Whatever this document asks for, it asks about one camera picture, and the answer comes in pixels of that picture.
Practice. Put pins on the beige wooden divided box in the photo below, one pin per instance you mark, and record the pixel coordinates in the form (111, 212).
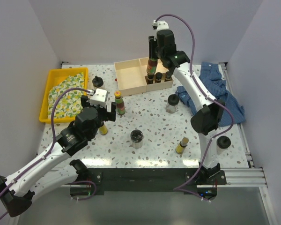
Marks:
(132, 77)

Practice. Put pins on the glass shaker jar brown residue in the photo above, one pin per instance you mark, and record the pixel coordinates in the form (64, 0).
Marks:
(172, 103)

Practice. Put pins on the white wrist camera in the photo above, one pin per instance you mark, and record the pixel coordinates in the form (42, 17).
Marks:
(160, 25)
(98, 97)

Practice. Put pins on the glass shaker jar white powder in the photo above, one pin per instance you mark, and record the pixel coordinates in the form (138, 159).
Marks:
(98, 83)

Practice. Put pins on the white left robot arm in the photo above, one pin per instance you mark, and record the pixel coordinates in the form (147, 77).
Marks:
(16, 190)

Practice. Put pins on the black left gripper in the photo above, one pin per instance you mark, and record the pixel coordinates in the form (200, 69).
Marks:
(107, 115)

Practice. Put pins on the spice jar black lid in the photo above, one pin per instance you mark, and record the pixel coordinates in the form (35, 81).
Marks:
(150, 78)
(158, 77)

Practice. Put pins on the shaker jar front right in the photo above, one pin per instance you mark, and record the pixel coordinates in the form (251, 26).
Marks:
(223, 143)

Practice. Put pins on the small yellow oil bottle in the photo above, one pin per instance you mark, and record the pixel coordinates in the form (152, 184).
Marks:
(182, 145)
(103, 130)

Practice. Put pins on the blue checked shirt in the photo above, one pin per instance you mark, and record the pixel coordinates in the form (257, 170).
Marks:
(212, 79)

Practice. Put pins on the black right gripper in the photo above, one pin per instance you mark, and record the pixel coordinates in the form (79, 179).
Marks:
(152, 43)

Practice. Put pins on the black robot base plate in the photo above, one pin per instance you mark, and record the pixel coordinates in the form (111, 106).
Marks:
(200, 182)

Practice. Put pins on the small dark spice jar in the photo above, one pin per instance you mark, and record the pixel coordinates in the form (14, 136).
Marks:
(168, 76)

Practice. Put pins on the sauce bottle green label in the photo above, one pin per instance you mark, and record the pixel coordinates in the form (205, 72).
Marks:
(120, 103)
(151, 66)

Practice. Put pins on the open glass jar black rim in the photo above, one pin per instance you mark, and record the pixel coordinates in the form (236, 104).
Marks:
(136, 138)

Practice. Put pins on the lemon print cloth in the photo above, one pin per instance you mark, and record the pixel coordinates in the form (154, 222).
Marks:
(70, 103)

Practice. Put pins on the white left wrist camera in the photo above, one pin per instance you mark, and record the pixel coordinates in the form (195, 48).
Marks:
(98, 97)

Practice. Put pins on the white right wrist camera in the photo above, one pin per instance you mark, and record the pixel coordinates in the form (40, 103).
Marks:
(160, 25)

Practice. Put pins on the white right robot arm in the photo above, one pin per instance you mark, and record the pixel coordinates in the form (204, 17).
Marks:
(209, 110)

